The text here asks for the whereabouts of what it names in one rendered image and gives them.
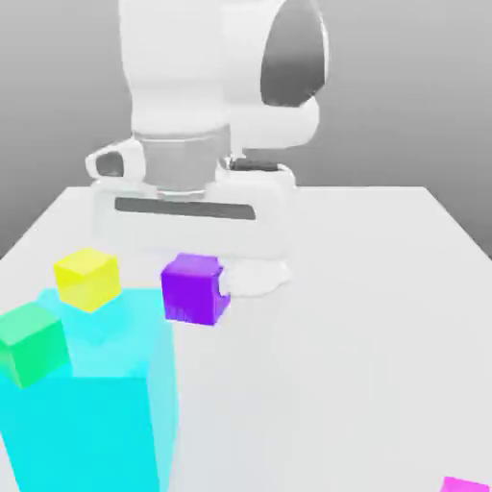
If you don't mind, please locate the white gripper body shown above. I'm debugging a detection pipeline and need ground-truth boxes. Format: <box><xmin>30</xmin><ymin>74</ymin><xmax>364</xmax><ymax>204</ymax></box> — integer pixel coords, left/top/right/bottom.
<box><xmin>90</xmin><ymin>177</ymin><xmax>298</xmax><ymax>267</ymax></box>

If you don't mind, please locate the small purple cube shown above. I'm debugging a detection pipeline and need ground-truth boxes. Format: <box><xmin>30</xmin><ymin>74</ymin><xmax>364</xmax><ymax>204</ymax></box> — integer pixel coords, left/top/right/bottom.
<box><xmin>160</xmin><ymin>252</ymin><xmax>233</xmax><ymax>328</ymax></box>

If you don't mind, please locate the small yellow cube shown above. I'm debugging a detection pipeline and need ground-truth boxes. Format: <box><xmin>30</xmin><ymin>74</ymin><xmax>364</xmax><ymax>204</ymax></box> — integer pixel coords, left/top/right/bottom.
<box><xmin>53</xmin><ymin>247</ymin><xmax>123</xmax><ymax>314</ymax></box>

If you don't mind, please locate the small green cube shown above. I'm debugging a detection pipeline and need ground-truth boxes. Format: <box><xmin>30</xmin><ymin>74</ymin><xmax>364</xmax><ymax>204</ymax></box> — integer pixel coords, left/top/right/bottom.
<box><xmin>0</xmin><ymin>301</ymin><xmax>71</xmax><ymax>390</ymax></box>

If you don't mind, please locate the small pink cube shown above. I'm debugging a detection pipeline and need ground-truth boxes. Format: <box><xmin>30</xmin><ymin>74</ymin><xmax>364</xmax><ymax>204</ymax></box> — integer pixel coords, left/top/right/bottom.
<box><xmin>439</xmin><ymin>475</ymin><xmax>492</xmax><ymax>492</ymax></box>

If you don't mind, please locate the large cyan box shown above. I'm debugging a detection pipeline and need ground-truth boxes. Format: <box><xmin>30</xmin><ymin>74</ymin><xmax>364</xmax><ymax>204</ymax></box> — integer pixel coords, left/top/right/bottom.
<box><xmin>0</xmin><ymin>286</ymin><xmax>181</xmax><ymax>492</ymax></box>

